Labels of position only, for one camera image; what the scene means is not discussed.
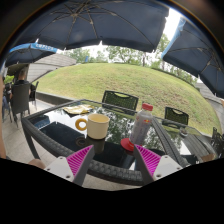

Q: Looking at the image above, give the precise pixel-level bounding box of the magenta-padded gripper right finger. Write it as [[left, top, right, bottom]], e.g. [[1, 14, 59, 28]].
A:
[[133, 144, 184, 186]]

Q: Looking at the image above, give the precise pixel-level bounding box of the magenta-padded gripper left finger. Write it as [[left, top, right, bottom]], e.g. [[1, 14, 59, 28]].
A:
[[44, 144, 96, 187]]

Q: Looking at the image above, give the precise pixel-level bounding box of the red-capped drink bottle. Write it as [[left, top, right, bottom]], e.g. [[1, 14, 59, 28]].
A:
[[128, 102, 154, 147]]

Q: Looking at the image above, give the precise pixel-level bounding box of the flat round red coaster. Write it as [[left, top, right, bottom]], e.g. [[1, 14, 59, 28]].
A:
[[120, 137, 136, 153]]

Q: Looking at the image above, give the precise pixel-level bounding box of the yellow snack packet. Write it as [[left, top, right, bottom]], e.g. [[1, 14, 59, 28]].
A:
[[63, 104, 95, 115]]

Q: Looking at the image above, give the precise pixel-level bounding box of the dark wicker chair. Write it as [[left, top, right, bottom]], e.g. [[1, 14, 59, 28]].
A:
[[163, 106, 190, 126], [9, 83, 33, 124], [210, 126, 224, 158], [101, 89, 140, 113]]

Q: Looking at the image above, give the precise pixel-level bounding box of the navy umbrella with blue edge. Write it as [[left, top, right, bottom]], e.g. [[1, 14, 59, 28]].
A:
[[161, 16, 224, 99]]

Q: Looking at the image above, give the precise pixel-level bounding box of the navy umbrella with lettered band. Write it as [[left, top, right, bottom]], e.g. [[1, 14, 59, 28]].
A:
[[4, 42, 58, 68]]

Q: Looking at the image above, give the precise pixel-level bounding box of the large navy patio umbrella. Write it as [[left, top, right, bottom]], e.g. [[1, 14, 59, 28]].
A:
[[13, 0, 170, 54]]

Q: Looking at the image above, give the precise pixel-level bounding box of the cream mug with yellow handle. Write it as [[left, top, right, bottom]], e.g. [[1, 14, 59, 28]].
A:
[[74, 113, 111, 140]]

